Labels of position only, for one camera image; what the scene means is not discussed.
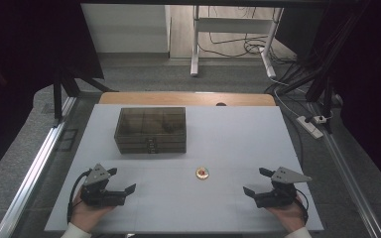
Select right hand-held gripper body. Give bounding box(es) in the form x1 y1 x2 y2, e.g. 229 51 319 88
254 166 313 209

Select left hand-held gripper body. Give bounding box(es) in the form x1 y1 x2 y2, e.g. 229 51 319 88
79 163 127 208

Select round gold and red badge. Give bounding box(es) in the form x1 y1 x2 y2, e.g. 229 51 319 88
195 167 210 180

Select smoky transparent drawer box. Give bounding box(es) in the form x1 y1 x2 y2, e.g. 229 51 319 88
113 106 188 155

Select person's left hand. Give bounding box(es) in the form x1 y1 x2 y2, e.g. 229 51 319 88
70 193 114 233

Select person's right hand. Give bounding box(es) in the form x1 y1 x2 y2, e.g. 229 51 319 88
266 193 310 233

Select person's left white sleeve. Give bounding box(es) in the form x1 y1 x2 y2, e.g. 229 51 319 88
61 222 92 238

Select person's white sleeve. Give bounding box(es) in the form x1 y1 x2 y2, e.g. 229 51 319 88
61 222 92 238
284 226 313 238

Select person's right white sleeve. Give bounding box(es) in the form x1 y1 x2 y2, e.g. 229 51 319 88
284 226 313 238

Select white board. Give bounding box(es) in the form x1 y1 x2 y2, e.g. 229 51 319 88
44 103 324 232

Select white power strip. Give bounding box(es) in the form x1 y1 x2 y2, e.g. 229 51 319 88
296 115 324 140

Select white plug adapter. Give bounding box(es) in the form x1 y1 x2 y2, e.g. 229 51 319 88
312 114 329 125

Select black metal stand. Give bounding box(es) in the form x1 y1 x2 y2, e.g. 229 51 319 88
277 0 373 133
52 65 115 121

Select wooden table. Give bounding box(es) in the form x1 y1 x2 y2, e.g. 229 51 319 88
98 91 277 107

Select dark curtain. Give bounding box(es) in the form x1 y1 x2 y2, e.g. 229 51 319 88
0 0 105 187
274 0 381 199

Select white cabinet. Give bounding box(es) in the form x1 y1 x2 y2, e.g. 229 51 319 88
80 3 173 54

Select left hand-held gripper black cable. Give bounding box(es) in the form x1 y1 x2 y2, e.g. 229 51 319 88
66 168 93 224

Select hand-held gripper black cable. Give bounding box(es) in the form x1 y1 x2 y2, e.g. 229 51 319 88
295 187 310 223
66 168 93 224

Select right hand-held gripper black cable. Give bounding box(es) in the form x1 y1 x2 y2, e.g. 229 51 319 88
295 187 310 223

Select aluminium rail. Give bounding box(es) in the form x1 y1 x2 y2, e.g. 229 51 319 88
0 95 77 238
307 102 378 238

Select black floor cables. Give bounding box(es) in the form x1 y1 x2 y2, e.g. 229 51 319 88
197 6 297 65

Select white desk frame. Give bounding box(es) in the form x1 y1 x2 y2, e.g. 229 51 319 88
190 4 285 79

